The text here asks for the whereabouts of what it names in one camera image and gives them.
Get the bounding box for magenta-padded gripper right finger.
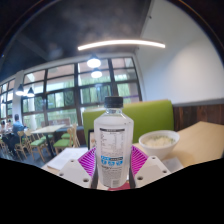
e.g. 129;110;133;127
128;144;172;189

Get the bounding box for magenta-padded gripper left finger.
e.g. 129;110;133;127
57;146;98;189

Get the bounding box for clear plastic water bottle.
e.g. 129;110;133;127
93;96;135;189

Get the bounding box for white ceramic bowl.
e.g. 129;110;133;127
138;129;181;161

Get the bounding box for wooden chairs with green seats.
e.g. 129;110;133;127
0;123;81;163

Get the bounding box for wooden dining table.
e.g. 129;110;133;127
30;123;67;158

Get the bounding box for green upholstered bench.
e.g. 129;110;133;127
82;99;175;148

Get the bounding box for person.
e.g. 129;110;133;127
8;113;25;154
0;119;8;136

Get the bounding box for hanging pendant lamps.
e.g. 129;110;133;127
14;54;104;98

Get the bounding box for long curved ceiling light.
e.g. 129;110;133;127
77;39;166;52

